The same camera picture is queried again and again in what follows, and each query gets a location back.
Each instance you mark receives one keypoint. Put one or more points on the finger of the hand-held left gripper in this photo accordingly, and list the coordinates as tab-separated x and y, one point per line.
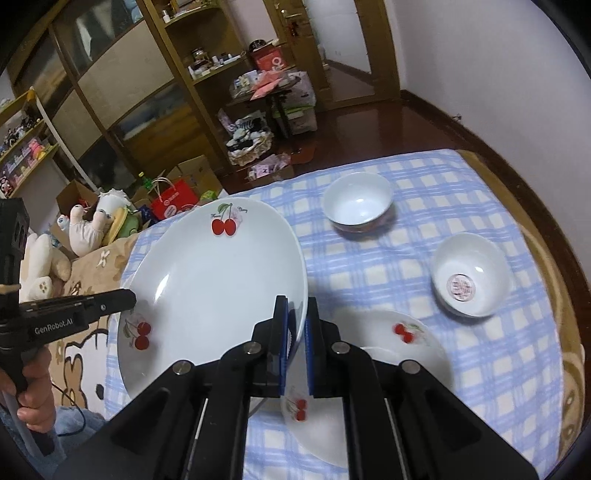
111	302

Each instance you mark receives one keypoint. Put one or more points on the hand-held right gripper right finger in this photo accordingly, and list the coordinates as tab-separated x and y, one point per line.
310	364

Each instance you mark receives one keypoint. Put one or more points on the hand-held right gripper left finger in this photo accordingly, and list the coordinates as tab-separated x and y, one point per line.
282	364

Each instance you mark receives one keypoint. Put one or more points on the small white cherry plate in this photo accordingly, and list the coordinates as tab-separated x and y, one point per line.
406	369

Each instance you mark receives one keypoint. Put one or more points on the large white cherry plate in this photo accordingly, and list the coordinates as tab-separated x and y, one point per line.
207	286

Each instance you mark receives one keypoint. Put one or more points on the small red patterned bowl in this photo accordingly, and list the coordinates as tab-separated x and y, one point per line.
358	203

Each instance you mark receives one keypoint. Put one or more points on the white bowl with orange print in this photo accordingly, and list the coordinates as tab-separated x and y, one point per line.
480	267

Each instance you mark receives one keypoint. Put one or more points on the person's left hand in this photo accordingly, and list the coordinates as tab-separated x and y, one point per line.
39	406

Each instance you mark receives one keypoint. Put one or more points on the cream plush bear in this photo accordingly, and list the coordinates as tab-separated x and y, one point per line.
46	263

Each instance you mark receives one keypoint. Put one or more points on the white plush toy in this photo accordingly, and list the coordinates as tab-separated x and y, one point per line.
85	235

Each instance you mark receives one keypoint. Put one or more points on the green yellow plush toy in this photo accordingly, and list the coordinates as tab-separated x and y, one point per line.
122	226

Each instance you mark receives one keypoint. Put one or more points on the person's blue clothing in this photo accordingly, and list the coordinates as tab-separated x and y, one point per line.
69	424

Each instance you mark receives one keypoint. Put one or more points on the blue checked blanket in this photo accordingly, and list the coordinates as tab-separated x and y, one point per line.
369	277

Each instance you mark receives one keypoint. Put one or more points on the open cardboard box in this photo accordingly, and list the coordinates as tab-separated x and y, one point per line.
74	191

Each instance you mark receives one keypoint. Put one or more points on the red gift bag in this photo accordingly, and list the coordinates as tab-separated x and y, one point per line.
175	203

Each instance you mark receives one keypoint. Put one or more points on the green bottle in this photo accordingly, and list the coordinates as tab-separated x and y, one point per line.
145	182

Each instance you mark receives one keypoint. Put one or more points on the green packet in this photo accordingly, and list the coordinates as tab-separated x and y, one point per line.
210	196

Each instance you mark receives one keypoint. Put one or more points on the large cardboard box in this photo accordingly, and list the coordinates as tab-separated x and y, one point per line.
198	170

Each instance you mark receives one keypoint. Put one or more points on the white pole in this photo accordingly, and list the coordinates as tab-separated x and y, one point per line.
60	138

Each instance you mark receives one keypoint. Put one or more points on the shelf of colourful toys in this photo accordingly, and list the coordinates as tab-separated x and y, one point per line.
27	147

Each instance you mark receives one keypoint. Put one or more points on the cardboard box of pink packets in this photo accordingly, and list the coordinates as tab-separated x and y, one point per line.
272	168

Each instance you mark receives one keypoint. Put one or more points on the wicker basket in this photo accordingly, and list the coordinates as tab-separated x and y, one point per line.
249	152

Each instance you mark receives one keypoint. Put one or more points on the wooden corner shelf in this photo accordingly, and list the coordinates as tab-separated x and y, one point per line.
184	106

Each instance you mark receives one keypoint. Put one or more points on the pink patterned bag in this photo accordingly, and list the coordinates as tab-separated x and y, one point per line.
226	121

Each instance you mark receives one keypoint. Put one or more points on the wooden wardrobe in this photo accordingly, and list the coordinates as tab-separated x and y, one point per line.
120	69

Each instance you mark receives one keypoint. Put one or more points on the small side table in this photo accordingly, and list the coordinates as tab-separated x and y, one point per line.
281	115

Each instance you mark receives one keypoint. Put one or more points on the white printed carton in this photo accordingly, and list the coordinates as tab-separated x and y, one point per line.
302	99

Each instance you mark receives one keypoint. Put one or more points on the pink papers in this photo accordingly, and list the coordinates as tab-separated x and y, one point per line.
268	87

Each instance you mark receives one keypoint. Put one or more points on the red box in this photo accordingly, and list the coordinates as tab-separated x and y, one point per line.
272	62

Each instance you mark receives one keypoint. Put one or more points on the black round tin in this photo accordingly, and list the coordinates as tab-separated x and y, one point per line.
257	46

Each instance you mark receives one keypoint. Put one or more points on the wooden door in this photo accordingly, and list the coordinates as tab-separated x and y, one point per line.
314	55

